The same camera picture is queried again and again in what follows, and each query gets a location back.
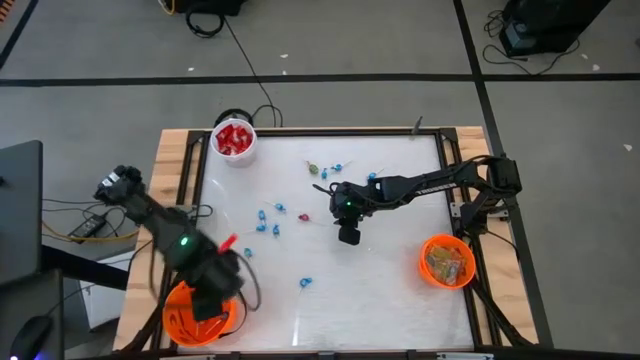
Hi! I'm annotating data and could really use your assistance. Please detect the yellow floor cable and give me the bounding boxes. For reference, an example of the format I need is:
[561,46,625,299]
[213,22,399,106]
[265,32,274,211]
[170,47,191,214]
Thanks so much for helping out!
[41,219,142,245]

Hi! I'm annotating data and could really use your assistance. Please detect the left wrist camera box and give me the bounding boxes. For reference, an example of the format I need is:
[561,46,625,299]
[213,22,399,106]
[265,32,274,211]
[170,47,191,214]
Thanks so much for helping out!
[192,294,227,322]

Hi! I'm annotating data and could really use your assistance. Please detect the white box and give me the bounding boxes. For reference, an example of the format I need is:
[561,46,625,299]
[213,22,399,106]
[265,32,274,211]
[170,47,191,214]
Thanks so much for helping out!
[78,249,137,332]

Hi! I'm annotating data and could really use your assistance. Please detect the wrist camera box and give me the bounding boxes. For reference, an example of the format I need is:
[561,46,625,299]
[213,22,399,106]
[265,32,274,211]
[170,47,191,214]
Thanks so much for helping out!
[337,223,362,246]
[192,294,227,322]

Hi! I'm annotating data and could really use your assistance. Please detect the black floor box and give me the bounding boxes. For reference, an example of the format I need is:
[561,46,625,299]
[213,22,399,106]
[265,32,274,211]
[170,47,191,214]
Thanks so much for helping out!
[172,0,250,16]

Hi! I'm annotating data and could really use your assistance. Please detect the black floor cables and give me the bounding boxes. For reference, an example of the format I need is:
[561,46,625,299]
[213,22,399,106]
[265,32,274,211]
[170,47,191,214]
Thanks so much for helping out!
[41,195,147,236]

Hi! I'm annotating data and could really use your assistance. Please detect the black metal beam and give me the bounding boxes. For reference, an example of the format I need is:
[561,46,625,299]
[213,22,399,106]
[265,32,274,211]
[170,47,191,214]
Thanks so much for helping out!
[39,243,130,292]

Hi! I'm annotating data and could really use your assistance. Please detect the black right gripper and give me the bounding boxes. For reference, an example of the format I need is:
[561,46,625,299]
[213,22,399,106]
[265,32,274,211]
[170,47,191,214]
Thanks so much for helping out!
[312,181,375,226]

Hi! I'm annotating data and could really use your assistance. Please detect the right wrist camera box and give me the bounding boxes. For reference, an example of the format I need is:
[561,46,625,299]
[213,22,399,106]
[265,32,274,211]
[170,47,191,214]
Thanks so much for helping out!
[337,223,362,246]

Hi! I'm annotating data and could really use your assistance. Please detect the dark grey monitor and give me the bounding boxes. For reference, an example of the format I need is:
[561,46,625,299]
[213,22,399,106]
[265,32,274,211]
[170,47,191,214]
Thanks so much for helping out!
[0,140,44,287]

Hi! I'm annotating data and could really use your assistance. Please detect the clear plastic wrapper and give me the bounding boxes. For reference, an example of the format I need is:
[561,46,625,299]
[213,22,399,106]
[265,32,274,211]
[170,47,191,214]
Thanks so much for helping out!
[209,175,234,216]

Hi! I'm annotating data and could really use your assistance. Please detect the orange bucket with black handle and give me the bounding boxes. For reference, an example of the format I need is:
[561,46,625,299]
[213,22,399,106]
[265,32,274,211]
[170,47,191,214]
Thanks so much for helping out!
[162,279,249,349]

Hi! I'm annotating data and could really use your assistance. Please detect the orange ring pop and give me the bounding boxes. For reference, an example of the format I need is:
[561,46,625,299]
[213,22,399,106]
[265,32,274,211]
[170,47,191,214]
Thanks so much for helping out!
[442,262,466,286]

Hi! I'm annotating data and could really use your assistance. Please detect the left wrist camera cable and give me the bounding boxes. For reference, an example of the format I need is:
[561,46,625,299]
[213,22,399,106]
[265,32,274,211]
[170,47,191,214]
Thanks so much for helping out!
[234,249,264,314]

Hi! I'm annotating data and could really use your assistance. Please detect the tangled black cables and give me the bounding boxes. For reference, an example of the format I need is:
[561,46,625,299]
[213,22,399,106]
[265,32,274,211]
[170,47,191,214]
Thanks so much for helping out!
[481,8,582,77]

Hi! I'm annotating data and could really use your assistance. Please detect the black power adapter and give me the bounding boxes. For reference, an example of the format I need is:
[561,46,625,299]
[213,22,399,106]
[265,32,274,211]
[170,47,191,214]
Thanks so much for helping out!
[68,213,107,240]

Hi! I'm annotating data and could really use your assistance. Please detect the long black floor cable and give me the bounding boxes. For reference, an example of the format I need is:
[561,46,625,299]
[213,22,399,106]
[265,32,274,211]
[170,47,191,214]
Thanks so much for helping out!
[222,17,285,129]

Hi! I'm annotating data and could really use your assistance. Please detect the black cable coil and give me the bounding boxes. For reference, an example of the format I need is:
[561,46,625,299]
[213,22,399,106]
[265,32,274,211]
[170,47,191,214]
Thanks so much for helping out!
[213,107,255,129]
[184,3,226,40]

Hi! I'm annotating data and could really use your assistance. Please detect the black equipment case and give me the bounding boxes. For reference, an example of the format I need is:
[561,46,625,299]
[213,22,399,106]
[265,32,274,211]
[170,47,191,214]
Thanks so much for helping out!
[498,0,612,58]

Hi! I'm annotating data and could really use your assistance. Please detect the white plastic bucket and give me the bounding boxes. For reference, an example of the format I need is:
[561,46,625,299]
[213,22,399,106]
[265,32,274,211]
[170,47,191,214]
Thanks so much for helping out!
[210,117,258,169]

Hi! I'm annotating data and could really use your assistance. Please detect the black computer mouse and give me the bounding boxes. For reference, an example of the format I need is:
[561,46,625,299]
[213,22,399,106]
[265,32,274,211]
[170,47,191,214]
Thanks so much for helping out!
[8,314,54,360]

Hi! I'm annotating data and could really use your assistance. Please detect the orange plastic bucket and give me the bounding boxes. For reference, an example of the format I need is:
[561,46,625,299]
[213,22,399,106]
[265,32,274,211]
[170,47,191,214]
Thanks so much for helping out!
[418,233,477,290]

